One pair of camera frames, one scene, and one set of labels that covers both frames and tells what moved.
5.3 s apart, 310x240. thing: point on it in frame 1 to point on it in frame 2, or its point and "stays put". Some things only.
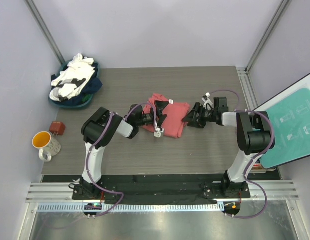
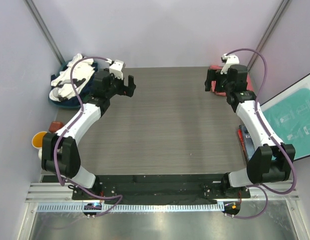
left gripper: (160, 106) to (124, 90)
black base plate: (161, 188) stays put
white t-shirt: (72, 78) stays put
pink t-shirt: (174, 124) to (250, 87)
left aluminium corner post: (39, 21) stays put
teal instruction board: (292, 112) stays put
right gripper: (191, 116) to (214, 75)
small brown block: (56, 128) stays put
